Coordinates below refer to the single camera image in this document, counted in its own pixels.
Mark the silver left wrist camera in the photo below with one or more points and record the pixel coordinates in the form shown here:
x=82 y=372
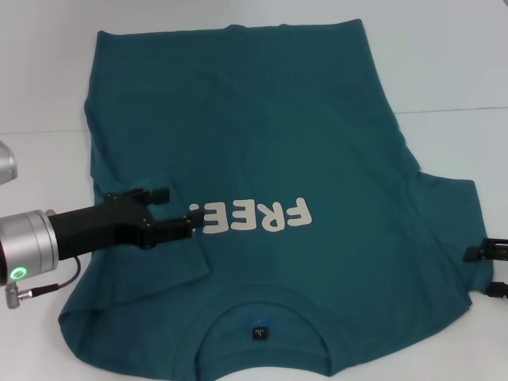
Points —
x=7 y=162

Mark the teal t-shirt with FREE print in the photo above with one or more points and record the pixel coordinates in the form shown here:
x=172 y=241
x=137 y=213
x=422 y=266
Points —
x=278 y=119

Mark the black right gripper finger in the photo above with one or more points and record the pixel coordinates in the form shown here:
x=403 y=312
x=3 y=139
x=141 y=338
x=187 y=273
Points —
x=488 y=250
x=498 y=289

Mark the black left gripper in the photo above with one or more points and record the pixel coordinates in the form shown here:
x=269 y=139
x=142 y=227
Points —
x=99 y=230

